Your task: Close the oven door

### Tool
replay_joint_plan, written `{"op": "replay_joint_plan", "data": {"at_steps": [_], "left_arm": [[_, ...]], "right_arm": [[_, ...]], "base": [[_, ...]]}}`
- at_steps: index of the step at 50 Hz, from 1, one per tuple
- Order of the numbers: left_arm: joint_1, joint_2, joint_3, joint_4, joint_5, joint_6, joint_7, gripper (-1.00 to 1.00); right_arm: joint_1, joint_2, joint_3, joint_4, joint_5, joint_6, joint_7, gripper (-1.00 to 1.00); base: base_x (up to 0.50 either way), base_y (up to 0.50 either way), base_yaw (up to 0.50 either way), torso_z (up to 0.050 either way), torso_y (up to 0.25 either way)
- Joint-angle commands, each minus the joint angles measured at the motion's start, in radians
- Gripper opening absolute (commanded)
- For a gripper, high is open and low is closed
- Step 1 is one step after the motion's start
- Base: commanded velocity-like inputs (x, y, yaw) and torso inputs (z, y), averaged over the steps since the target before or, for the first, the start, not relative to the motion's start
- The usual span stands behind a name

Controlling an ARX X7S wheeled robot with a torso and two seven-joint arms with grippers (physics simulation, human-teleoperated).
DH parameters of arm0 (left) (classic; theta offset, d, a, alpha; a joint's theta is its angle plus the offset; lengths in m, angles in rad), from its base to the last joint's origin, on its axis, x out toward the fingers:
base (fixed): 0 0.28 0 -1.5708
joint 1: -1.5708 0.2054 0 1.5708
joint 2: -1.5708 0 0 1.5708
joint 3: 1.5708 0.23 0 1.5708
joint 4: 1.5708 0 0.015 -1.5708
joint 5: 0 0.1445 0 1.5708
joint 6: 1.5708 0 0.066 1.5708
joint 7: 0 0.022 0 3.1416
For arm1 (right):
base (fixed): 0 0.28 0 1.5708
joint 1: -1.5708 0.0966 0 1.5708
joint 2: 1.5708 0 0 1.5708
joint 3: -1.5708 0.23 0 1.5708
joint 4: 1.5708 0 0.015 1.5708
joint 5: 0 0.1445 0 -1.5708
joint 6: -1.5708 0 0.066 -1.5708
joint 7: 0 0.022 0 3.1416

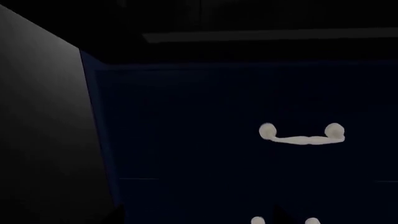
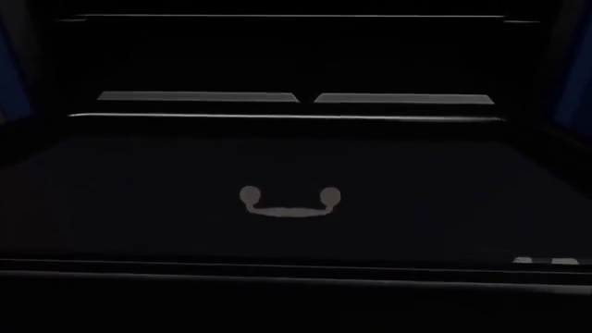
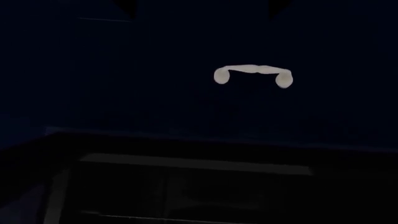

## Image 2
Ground black oven body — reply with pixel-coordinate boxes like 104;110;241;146
27;11;563;140

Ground grey rectangular oven panel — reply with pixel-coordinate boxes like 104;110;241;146
313;92;497;105
95;91;301;104

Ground black oven door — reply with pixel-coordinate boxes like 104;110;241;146
0;112;592;296

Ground blue side cabinet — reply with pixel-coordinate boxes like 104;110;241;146
554;13;592;130
0;19;32;123

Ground grey metal door handle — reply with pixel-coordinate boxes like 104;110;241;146
239;185;342;219

